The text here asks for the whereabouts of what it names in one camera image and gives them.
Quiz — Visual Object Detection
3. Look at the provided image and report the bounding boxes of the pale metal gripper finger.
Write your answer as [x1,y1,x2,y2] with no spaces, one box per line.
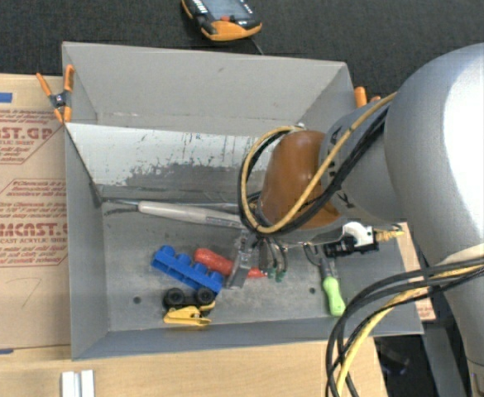
[225,256,252,290]

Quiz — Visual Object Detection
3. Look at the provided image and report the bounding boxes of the red-orange toy carrot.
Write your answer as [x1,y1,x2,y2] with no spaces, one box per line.
[194,247,266,280]

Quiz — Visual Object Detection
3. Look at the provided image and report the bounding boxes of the blue toy building brick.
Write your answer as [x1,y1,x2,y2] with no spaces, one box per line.
[150,244,225,295]

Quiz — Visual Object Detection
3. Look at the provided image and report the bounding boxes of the yellow toy car, black wheels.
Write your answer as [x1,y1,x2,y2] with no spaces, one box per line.
[161,286,218,328]

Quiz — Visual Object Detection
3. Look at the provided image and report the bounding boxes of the grey and white pen tool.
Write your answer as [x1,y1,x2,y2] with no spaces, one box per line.
[137,199,245,227]

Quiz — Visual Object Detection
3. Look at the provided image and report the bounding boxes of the grey metal bin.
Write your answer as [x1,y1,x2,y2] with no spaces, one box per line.
[61,41,425,361]

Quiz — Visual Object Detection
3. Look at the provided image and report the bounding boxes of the brown cardboard board, red print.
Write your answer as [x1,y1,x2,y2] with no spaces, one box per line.
[0,71,435,357]

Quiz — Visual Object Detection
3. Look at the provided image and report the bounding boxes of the green-handled screwdriver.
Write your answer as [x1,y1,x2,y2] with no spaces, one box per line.
[319,257,347,318]

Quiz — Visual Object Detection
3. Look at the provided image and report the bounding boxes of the black cylinder on white bracket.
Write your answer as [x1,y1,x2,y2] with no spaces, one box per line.
[323,220,406,259]

